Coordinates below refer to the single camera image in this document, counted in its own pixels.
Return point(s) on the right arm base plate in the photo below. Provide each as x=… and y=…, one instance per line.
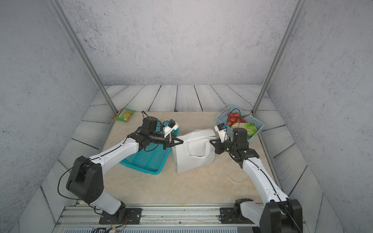
x=228, y=215

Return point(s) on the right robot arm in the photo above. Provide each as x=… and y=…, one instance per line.
x=278, y=214

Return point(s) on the white insulated delivery bag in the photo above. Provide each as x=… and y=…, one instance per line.
x=196, y=150

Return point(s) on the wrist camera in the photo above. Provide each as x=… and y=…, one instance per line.
x=171, y=126
x=222, y=132

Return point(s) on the green lettuce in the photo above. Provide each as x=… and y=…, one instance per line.
x=250, y=128

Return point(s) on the aluminium frame post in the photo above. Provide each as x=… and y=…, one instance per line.
x=280, y=52
x=63, y=20

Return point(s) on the teal plastic basket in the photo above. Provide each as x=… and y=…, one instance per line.
x=151, y=157

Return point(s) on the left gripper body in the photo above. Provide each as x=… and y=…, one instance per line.
x=164, y=141

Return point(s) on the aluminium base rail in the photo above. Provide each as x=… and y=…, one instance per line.
x=162, y=218

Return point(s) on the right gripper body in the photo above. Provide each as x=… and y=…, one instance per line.
x=222, y=147

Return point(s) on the green snack packet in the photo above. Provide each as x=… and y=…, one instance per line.
x=123, y=115

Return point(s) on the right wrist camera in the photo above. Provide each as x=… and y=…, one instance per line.
x=222, y=132

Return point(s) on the right aluminium frame post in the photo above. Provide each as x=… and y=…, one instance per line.
x=280, y=52

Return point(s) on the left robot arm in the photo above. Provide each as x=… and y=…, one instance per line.
x=86, y=177

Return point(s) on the left aluminium frame post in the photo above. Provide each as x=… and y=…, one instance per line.
x=63, y=20

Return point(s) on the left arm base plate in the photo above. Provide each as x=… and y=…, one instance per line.
x=129, y=216

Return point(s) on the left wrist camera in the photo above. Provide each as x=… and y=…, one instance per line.
x=171, y=126

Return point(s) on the red cherry tomato bunch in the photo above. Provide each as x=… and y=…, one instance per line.
x=235, y=118

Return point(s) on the light blue plastic basket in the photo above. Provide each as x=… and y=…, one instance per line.
x=223, y=118

